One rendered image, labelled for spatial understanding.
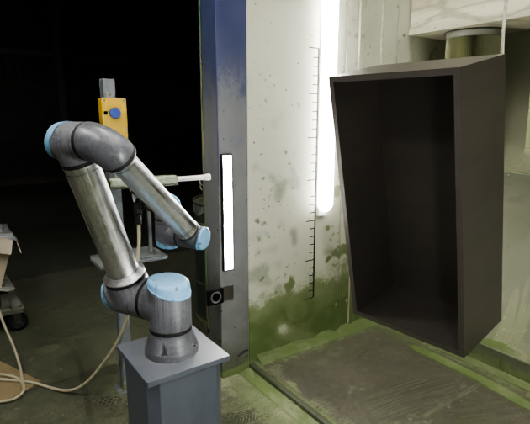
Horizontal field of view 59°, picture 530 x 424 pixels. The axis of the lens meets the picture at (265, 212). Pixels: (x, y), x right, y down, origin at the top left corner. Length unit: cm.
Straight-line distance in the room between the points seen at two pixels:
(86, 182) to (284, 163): 139
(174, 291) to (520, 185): 244
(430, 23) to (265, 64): 119
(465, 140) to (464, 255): 46
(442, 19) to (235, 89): 143
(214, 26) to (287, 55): 45
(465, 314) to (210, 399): 108
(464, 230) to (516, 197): 144
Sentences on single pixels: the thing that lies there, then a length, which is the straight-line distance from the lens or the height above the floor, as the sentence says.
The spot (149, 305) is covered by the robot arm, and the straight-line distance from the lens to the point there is 169.
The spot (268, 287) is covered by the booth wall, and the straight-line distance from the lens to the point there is 279.
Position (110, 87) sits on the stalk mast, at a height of 160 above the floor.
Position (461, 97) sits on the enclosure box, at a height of 153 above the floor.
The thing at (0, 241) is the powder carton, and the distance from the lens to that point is 356.
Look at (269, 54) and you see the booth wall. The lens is 263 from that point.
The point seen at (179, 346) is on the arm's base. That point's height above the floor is 69.
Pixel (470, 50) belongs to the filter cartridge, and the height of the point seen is 185.
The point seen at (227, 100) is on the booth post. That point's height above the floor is 154.
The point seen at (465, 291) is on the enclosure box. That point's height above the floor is 77.
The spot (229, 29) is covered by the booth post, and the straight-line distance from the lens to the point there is 251.
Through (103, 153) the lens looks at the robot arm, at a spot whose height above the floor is 136.
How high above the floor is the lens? 148
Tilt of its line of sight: 12 degrees down
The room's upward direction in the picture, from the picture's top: straight up
